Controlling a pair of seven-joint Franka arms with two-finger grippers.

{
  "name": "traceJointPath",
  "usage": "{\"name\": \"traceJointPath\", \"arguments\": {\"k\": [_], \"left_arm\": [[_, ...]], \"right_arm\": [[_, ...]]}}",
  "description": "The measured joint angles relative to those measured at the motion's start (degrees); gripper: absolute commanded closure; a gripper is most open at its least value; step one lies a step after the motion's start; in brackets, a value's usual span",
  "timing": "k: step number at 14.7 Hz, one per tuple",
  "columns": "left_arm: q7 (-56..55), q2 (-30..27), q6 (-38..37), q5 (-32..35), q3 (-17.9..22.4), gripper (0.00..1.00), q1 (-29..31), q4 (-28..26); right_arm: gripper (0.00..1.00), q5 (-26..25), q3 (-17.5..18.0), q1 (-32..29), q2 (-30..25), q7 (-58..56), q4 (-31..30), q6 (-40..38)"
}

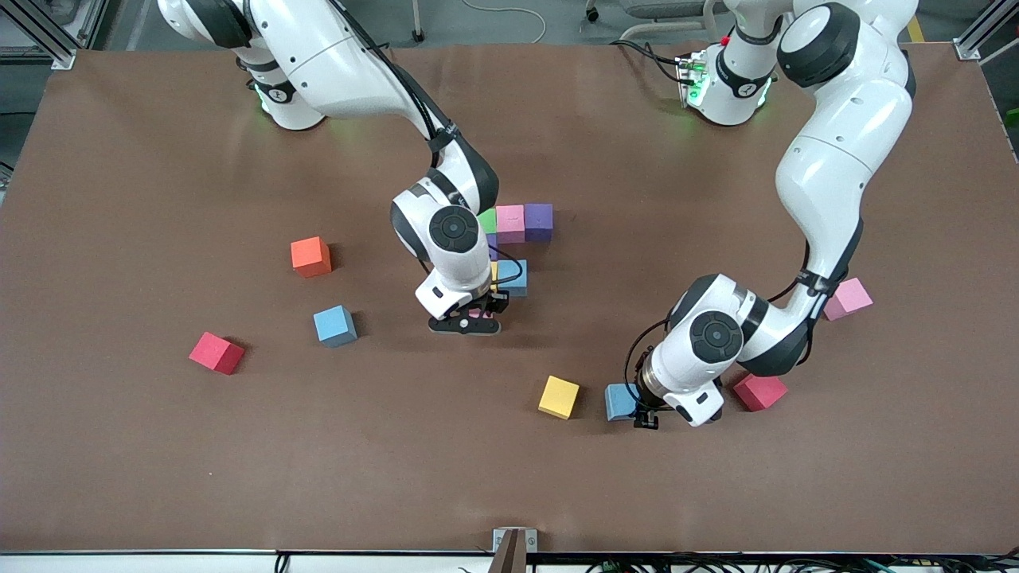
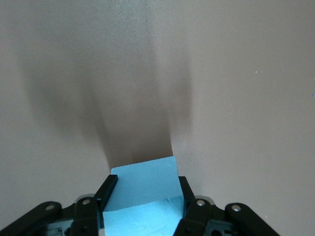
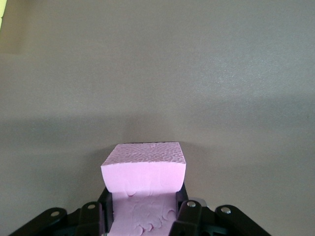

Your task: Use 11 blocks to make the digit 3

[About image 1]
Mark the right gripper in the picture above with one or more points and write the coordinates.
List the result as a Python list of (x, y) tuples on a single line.
[(497, 302)]

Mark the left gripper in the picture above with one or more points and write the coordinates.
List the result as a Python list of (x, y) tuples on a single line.
[(643, 412)]

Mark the pink foam cube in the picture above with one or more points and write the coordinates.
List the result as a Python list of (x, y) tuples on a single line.
[(853, 298), (478, 313), (510, 223)]

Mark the blue foam cube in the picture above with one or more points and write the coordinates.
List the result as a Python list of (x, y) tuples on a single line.
[(513, 280), (334, 325), (619, 402)]

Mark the purple foam cube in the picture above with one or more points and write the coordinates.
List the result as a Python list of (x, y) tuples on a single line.
[(492, 245), (539, 221)]

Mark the green foam cube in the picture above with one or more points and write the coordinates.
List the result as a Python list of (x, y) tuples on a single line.
[(489, 220)]

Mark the red foam cube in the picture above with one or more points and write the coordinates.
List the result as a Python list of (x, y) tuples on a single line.
[(766, 394), (213, 351)]

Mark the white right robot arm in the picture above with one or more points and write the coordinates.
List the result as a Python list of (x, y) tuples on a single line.
[(334, 72)]

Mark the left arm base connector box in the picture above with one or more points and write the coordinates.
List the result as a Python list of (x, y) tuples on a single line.
[(692, 79)]

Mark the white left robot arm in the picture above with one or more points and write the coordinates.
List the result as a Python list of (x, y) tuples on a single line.
[(836, 159)]

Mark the orange foam cube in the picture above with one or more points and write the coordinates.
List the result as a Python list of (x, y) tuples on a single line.
[(310, 256)]

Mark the white stand leg with caster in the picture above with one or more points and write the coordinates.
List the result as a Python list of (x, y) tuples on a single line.
[(417, 33)]

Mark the grey chair base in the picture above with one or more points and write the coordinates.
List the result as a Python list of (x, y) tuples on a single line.
[(665, 6)]

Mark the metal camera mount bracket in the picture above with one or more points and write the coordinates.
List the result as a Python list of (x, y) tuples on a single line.
[(513, 549)]

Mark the white table edge rail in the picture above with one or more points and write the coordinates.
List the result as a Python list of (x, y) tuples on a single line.
[(159, 563)]

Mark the aluminium frame post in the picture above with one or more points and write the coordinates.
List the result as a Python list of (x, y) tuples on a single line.
[(62, 58), (967, 49)]

